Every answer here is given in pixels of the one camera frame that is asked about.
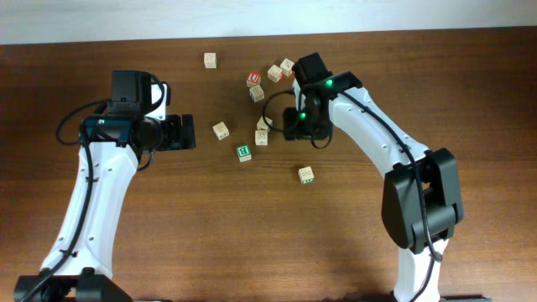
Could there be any wooden J letter block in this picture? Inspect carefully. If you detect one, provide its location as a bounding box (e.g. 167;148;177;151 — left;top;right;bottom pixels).
212;122;230;140

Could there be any wooden I letter block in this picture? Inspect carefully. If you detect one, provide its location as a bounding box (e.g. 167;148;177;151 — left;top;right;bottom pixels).
298;166;315;184

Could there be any wooden M letter block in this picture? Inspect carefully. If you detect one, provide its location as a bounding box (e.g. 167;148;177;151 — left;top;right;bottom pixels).
254;130;269;146

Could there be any green B letter block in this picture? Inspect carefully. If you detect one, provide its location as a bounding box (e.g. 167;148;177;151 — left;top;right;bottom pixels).
237;144;252;162

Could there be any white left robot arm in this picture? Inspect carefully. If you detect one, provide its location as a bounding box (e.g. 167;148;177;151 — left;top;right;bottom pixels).
13;70;196;301

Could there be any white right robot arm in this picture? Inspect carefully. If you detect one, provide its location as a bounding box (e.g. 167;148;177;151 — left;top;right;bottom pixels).
284;71;464;301

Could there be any plain wooden block centre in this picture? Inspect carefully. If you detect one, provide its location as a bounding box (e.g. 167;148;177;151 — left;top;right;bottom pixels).
257;117;274;132

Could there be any plain wooden block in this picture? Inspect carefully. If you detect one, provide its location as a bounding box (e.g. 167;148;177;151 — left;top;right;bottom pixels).
204;53;217;69
257;117;274;132

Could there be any wooden block red circle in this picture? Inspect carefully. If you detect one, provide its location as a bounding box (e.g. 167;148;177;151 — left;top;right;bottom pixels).
268;65;283;83

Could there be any wooden block red edge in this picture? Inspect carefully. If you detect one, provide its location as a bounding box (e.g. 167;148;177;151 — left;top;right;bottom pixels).
279;58;295;77

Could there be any wooden block blue side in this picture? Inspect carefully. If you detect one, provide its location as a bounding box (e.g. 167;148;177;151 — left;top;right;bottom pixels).
249;85;265;102

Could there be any red U letter block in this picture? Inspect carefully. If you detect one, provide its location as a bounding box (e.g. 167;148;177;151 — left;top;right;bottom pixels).
246;72;262;87

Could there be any plain wooden block far left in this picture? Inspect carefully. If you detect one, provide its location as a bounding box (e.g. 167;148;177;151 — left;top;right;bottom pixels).
204;53;217;69

